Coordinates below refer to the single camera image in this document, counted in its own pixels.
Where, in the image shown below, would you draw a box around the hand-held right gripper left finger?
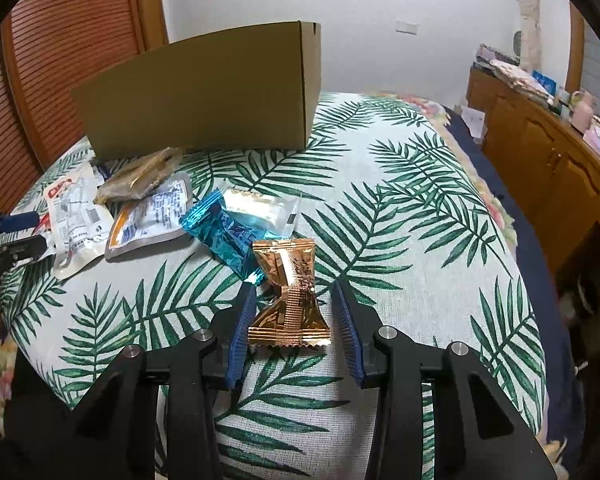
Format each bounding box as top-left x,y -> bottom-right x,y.
45,284 -> 258,480

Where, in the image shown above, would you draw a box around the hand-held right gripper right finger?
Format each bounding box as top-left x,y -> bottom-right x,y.
331,280 -> 561,480

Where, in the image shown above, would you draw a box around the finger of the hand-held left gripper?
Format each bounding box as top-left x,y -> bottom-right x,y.
0,211 -> 43,236
0,235 -> 51,275

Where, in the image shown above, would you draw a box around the white red label snack packet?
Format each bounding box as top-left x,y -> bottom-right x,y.
44,161 -> 116,281

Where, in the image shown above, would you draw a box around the gold foil candy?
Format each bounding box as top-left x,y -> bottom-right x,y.
247,238 -> 332,348

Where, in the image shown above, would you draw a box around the blue foil candy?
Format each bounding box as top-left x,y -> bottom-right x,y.
180,190 -> 261,286

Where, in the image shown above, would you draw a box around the brown cake snack packet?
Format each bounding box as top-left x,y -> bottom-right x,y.
94,147 -> 185,204

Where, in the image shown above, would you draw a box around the white orange edged snack packet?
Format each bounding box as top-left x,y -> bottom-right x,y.
104,171 -> 193,261

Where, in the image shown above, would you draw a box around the clear gold label snack packet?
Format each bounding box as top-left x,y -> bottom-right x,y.
219,185 -> 301,239

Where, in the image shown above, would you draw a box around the brown cardboard box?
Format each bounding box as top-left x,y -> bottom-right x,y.
70,21 -> 322,161

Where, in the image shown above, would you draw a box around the green leaf print cloth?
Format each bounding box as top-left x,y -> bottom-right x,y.
0,92 -> 551,480

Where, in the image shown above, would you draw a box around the floral blanket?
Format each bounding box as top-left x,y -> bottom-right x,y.
0,92 -> 581,480

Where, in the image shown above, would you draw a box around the dark blue bed sheet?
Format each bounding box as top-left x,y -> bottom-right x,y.
440,105 -> 586,466

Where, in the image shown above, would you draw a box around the wooden louvered door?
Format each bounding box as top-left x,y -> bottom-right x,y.
0,0 -> 168,216

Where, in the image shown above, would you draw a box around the white card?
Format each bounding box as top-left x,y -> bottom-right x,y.
462,105 -> 487,138

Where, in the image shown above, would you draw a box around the wooden cabinet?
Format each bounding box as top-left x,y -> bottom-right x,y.
467,67 -> 600,281

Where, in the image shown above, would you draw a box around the folded floral cloths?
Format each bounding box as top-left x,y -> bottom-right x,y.
485,57 -> 556,106

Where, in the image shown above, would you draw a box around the purple cloth bundle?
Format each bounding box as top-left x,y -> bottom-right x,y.
475,45 -> 506,68

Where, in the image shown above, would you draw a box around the small toiletry bottles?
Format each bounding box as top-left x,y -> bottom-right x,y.
555,87 -> 576,116

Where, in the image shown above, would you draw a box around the blue packet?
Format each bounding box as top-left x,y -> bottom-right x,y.
532,70 -> 558,93

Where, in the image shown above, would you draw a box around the pink flask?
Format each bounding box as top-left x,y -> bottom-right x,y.
571,91 -> 595,131

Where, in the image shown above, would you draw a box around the cream curtain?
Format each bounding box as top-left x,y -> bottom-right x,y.
512,0 -> 540,68

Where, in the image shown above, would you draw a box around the wooden window frame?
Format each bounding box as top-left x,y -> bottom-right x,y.
565,2 -> 586,93

